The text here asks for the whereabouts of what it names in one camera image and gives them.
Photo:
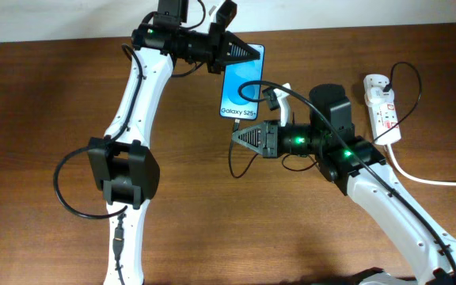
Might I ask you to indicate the white power strip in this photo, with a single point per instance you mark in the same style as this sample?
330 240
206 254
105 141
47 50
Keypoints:
384 116

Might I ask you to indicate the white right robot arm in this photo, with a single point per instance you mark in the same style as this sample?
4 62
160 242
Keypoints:
360 172

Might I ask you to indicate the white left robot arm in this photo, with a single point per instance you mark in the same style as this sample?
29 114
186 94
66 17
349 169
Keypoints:
123 166

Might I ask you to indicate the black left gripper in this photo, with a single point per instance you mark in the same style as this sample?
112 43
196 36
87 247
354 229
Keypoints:
221 43

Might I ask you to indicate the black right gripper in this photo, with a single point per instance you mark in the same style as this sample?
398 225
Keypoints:
270 139

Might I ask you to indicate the blue Galaxy smartphone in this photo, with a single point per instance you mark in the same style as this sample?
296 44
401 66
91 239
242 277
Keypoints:
232 105

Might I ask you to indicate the white USB charger adapter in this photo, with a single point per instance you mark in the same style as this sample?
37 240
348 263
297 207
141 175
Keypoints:
376 96

